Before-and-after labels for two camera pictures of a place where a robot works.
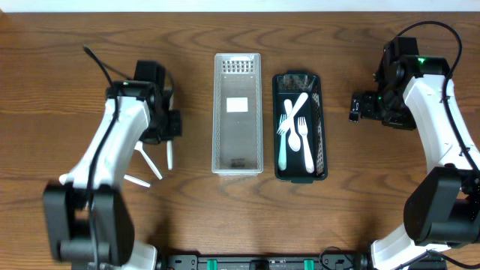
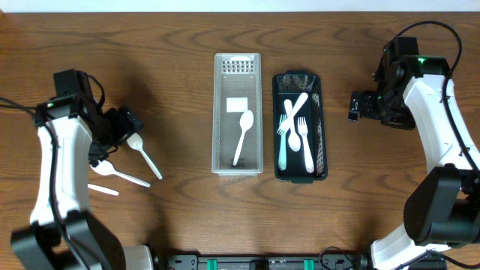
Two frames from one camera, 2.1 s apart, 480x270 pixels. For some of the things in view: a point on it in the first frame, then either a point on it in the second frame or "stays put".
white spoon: x=294 y=141 stays put
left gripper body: x=174 y=124 to x=122 y=122
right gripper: x=357 y=109 stays put
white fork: x=302 y=128 stays put
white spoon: x=169 y=152 to x=246 y=120
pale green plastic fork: x=283 y=157 stays put
